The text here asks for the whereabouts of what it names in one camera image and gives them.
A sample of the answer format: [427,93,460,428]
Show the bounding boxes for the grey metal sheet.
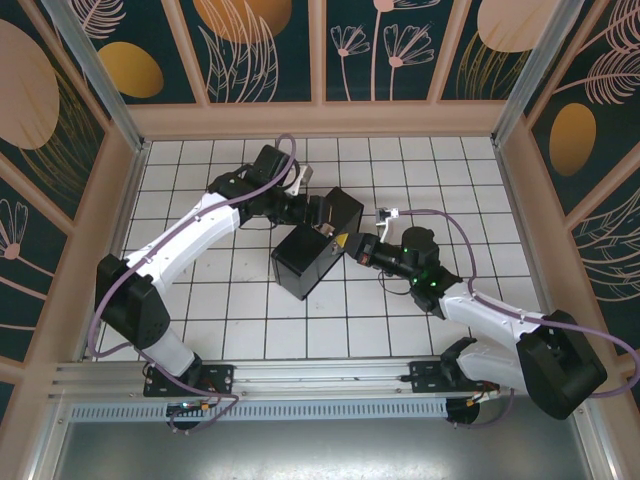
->
[28,394,617,480]

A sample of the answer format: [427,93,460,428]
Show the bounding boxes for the small green circuit board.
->
[166,399,212,417]

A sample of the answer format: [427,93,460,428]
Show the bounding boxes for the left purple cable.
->
[87,132,301,434]

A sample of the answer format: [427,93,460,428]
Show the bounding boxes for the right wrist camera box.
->
[374,205,400,238]

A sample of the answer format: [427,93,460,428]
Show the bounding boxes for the grey slotted cable duct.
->
[69,397,449,422]

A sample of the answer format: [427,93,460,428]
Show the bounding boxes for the aluminium mounting rail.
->
[47,353,597,402]

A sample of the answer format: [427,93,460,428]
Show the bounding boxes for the black box with painted lid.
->
[270,185,365,302]

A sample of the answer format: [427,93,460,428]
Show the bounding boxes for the purple cable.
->
[87,132,301,434]
[394,208,640,431]

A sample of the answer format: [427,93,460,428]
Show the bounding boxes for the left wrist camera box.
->
[285,161,315,197]

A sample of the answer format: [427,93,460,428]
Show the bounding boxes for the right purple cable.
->
[394,208,640,431]

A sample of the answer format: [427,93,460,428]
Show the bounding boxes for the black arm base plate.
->
[143,363,236,398]
[408,359,501,397]

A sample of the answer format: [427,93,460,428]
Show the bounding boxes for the aluminium frame post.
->
[491,0,585,147]
[41,0,152,154]

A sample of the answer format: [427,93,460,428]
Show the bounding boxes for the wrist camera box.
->
[374,205,400,238]
[285,161,315,197]

